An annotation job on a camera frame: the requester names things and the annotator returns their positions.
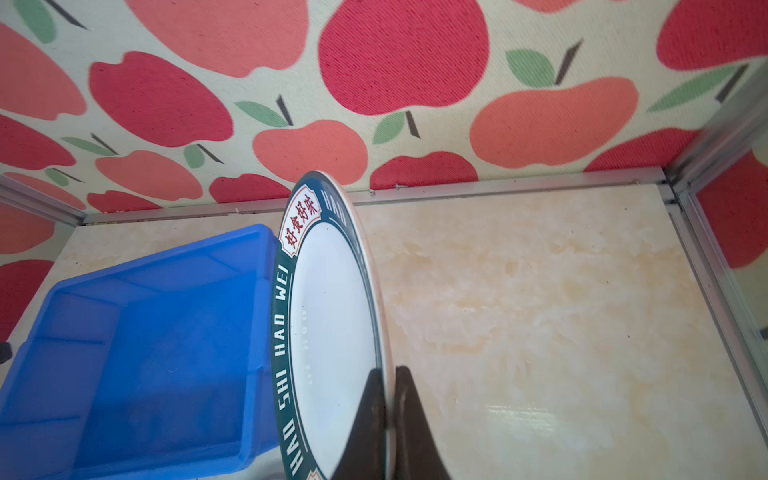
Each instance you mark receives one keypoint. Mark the right aluminium frame post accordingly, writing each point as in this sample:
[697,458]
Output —
[720,214]

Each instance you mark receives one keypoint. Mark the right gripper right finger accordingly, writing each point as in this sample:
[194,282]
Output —
[417,456]

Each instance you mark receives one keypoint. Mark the green rim plate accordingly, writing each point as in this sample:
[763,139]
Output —
[328,329]

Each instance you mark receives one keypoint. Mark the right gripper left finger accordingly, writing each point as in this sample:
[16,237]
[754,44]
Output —
[365,451]

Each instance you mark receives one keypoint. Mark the blue plastic bin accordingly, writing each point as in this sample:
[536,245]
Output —
[157,368]

